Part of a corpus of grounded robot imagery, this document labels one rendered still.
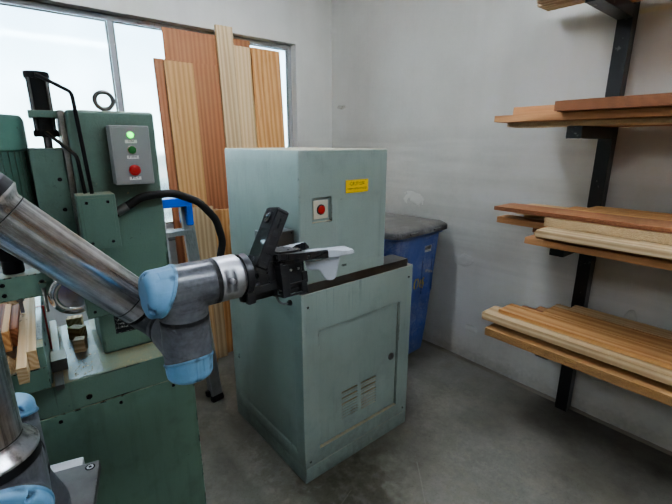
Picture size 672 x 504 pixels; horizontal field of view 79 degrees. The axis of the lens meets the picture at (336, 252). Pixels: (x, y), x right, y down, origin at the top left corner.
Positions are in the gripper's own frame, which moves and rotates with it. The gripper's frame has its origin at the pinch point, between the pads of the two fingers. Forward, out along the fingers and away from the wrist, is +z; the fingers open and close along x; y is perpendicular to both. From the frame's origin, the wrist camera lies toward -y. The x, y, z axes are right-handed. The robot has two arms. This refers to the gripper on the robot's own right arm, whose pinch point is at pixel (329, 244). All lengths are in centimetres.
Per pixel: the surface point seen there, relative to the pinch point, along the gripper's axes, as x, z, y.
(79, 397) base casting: -67, -42, 40
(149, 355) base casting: -67, -22, 35
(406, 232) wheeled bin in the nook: -91, 124, 17
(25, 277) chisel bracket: -81, -48, 6
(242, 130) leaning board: -203, 87, -56
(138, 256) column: -71, -20, 4
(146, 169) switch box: -62, -16, -21
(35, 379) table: -57, -50, 29
